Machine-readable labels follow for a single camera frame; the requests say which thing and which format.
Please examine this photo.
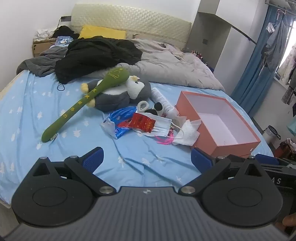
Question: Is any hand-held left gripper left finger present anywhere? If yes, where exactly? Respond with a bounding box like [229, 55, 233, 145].
[31, 147, 117, 195]

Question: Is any pink tassel ornament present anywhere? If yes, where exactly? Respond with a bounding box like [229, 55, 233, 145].
[156, 128, 174, 144]

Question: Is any white trash can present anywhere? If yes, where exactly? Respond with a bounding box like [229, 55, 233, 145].
[262, 125, 281, 144]

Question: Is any white printed tube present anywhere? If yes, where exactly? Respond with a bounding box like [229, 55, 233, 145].
[151, 88, 179, 116]

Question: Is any cream padded headboard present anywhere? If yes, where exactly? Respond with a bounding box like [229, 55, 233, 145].
[70, 3, 192, 51]

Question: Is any cardboard box bedside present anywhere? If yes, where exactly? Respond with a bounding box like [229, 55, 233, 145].
[32, 38, 58, 58]

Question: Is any pink cardboard box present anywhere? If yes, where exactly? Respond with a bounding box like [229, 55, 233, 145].
[175, 91, 261, 158]

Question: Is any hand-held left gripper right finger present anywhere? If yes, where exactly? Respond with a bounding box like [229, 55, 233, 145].
[180, 147, 263, 195]

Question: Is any blue cartoon pouch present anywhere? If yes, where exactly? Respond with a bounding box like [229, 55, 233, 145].
[55, 36, 73, 46]

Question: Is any white crumpled cloth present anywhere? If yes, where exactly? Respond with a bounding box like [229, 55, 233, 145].
[34, 28, 58, 42]

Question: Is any white face mask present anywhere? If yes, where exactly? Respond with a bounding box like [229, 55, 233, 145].
[135, 115, 173, 137]

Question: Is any white tissue paper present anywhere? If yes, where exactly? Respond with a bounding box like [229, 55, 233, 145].
[172, 117, 201, 146]

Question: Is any grey blue hanging jacket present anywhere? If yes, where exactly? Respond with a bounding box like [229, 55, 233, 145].
[264, 21, 289, 73]

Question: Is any light blue hanging garment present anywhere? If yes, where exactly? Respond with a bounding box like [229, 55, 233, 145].
[287, 113, 296, 137]

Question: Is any brown suitcase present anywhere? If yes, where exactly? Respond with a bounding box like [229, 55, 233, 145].
[275, 139, 296, 161]

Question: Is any black cloth on nightstand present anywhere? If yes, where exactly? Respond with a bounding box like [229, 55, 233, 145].
[52, 25, 79, 40]

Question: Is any blue curtain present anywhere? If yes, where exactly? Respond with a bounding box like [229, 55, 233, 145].
[231, 7, 289, 116]

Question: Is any black clothing pile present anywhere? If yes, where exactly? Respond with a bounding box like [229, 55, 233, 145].
[55, 37, 142, 84]

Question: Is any light grey duvet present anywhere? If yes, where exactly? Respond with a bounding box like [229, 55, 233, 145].
[88, 38, 226, 92]

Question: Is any bed with blue sheet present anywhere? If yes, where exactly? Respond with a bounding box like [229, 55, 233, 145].
[0, 70, 274, 209]

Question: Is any clear plastic pouch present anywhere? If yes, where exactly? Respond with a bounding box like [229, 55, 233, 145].
[100, 117, 119, 139]

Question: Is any panda plush toy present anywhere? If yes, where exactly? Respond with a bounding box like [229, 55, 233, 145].
[137, 101, 165, 116]

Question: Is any grey penguin plush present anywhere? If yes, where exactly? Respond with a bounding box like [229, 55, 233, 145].
[80, 75, 152, 112]

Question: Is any red gold packet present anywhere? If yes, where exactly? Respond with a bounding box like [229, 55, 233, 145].
[129, 113, 155, 133]

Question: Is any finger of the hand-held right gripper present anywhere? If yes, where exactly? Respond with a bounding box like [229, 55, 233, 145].
[254, 153, 296, 168]

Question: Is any yellow pillow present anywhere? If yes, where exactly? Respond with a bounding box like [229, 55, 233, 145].
[78, 25, 127, 40]

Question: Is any blue plastic bag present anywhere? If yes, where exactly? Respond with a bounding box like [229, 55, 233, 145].
[108, 107, 138, 139]

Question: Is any row of cosmetic bottles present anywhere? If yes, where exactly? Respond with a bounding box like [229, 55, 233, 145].
[191, 49, 208, 61]

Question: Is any dark grey blanket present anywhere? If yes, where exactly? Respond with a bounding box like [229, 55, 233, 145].
[16, 46, 70, 77]

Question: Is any person's right hand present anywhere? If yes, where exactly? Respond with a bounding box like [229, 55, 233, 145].
[282, 214, 296, 229]

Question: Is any green plush stick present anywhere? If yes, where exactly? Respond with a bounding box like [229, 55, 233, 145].
[42, 67, 130, 143]

